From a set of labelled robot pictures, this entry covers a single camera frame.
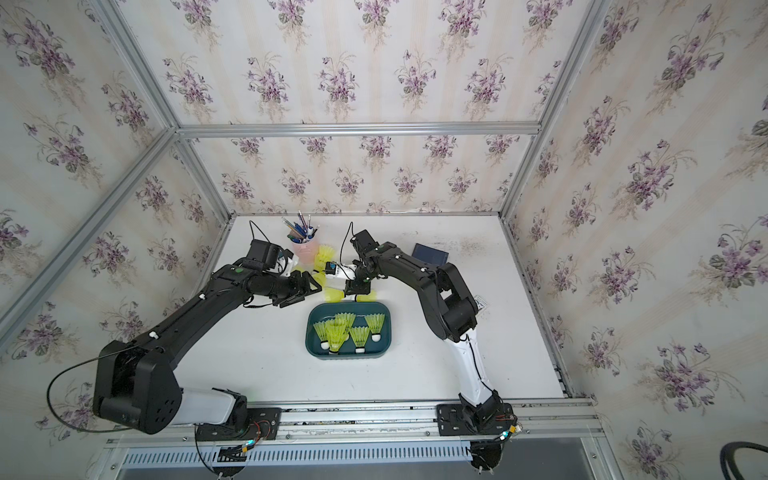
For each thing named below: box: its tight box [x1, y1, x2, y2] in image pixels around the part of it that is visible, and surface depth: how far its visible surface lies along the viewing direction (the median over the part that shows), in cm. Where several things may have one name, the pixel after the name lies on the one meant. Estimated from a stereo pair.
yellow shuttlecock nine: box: [327, 331, 349, 355], surface depth 84 cm
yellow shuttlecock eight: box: [365, 313, 385, 342], surface depth 88 cm
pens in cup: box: [281, 210, 320, 243], surface depth 103 cm
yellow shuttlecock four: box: [349, 326, 369, 354], surface depth 86 cm
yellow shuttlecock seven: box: [334, 312, 356, 332], surface depth 88 cm
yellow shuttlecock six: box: [313, 321, 330, 350], surface depth 87 cm
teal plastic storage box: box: [305, 302, 393, 360], surface depth 88 cm
